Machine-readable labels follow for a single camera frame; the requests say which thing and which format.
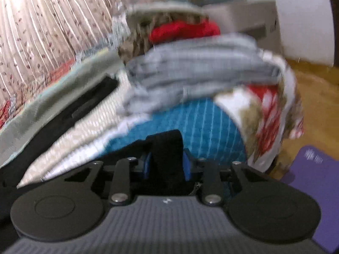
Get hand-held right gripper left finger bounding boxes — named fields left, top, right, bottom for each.
left=64, top=152, right=152, bottom=205

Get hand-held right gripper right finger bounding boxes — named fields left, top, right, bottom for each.
left=183, top=149, right=266, bottom=206

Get black pants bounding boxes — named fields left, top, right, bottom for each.
left=0, top=77, right=186, bottom=224

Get blue checked cloth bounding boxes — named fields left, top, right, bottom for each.
left=104, top=98, right=249, bottom=166

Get cream zigzag blanket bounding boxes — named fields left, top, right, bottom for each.
left=17, top=71, right=155, bottom=189

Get white and red floral cloth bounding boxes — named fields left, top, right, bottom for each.
left=214, top=50, right=305, bottom=170

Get grey striped cloth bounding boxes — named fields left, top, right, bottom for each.
left=120, top=33, right=282, bottom=115

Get grey blanket with teal border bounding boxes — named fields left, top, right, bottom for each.
left=0, top=50, right=126, bottom=168

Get purple mat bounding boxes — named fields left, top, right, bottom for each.
left=280, top=145, right=339, bottom=253

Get brown patterned cloth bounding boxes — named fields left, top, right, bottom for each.
left=117, top=3, right=212, bottom=62

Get red patchwork quilt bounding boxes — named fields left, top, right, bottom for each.
left=0, top=55, right=106, bottom=131

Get grey box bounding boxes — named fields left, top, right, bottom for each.
left=203, top=0, right=283, bottom=57

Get pleated floral curtain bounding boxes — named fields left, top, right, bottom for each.
left=0, top=0, right=129, bottom=105

